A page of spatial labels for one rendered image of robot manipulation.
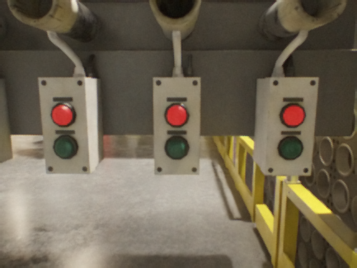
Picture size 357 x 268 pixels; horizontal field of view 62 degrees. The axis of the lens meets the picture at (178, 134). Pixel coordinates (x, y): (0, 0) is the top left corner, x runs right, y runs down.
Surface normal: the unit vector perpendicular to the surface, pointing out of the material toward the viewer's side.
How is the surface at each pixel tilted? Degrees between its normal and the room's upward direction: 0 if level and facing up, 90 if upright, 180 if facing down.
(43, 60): 90
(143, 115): 90
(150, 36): 90
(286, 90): 90
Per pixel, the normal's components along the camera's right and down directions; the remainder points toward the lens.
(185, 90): -0.02, 0.18
